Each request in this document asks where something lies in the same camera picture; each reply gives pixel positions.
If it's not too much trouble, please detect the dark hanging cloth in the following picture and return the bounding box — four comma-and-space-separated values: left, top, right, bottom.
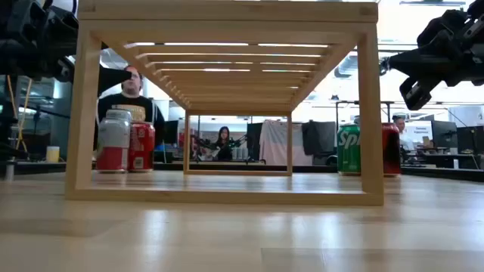
301, 119, 338, 156

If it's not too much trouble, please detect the silver and red soda can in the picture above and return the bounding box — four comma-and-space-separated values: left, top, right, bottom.
95, 117, 132, 174

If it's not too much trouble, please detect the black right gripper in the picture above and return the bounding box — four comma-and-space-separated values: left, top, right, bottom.
387, 7, 484, 111

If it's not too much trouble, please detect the green soda can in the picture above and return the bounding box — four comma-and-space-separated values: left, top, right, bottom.
337, 123, 362, 176

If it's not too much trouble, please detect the yellow cable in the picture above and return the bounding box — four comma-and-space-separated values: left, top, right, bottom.
6, 75, 34, 152

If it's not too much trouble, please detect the red cola can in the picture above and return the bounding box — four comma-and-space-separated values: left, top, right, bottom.
128, 120, 157, 173

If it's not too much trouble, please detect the white sign board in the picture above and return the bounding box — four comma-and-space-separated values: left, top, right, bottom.
404, 120, 434, 144

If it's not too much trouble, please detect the yellow cup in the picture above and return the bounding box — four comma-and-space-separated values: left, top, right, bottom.
45, 145, 61, 164

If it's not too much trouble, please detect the dark red soda can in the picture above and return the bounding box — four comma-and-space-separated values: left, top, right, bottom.
380, 122, 402, 178

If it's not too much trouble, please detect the white hanging cloth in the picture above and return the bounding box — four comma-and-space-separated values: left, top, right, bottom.
258, 119, 314, 166

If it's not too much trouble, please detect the wooden slatted shelf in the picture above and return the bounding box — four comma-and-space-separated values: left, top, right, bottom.
64, 0, 385, 207

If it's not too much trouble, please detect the person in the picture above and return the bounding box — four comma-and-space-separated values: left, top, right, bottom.
93, 64, 166, 152
391, 115, 416, 152
213, 125, 234, 162

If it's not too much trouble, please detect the black computer monitor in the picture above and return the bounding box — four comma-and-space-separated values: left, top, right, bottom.
246, 122, 264, 162
430, 120, 458, 149
455, 125, 484, 156

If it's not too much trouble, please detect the black aluminium table frame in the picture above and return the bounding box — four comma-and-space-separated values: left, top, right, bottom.
0, 160, 484, 183

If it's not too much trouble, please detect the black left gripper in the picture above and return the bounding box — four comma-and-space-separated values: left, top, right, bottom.
22, 0, 133, 96

